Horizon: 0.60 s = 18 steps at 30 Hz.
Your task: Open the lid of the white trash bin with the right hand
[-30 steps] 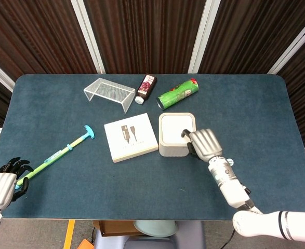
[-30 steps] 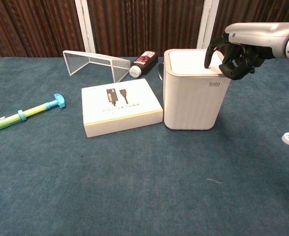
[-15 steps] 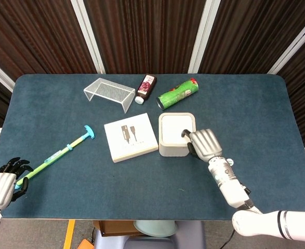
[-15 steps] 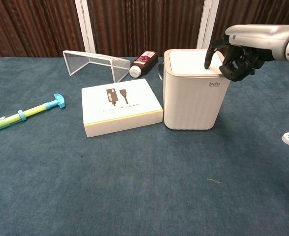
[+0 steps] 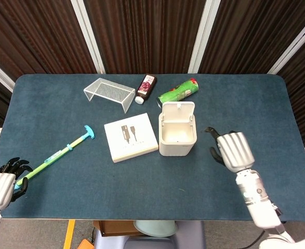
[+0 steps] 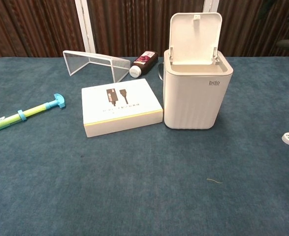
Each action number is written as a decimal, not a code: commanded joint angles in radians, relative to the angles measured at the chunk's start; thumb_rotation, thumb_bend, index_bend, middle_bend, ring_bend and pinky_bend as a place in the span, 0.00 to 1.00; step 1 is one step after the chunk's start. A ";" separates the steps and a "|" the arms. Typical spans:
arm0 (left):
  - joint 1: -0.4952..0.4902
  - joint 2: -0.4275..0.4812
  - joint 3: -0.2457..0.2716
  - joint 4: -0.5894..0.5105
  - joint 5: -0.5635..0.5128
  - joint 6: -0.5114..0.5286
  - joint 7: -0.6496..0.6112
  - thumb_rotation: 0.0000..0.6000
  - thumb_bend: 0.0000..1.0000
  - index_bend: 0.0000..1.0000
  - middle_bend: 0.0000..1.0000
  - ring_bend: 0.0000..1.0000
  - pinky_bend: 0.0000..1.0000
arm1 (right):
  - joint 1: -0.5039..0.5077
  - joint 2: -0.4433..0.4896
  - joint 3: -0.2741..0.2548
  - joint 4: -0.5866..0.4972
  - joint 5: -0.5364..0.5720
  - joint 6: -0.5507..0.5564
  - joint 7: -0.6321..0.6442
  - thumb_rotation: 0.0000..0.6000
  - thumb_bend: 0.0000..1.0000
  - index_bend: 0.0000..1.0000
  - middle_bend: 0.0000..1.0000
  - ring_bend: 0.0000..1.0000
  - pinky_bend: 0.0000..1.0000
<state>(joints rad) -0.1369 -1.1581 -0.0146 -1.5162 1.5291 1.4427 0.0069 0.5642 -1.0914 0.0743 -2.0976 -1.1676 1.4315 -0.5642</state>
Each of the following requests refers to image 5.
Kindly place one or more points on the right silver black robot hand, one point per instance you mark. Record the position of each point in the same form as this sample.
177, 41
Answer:
235, 150

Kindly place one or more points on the white lidded trash bin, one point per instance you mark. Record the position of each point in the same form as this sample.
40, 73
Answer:
177, 149

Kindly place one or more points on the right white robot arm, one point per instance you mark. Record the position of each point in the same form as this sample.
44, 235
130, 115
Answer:
256, 197

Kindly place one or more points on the green cylindrical snack can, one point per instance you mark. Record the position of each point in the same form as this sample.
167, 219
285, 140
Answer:
180, 92

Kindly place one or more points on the green and blue hand pump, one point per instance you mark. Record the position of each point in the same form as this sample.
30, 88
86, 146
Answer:
61, 153

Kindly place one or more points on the blue felt table cover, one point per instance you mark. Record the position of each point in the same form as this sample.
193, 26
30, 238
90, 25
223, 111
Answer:
90, 186

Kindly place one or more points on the orange object on floor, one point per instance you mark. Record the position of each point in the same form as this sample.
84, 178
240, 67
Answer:
86, 244

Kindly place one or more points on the white flat product box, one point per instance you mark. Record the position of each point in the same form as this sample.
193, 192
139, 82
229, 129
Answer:
131, 140

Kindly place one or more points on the dark bottle with white cap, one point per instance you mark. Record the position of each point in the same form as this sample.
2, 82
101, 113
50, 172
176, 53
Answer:
145, 86

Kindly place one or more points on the brown cardboard box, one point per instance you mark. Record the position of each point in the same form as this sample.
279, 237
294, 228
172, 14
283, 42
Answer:
113, 228

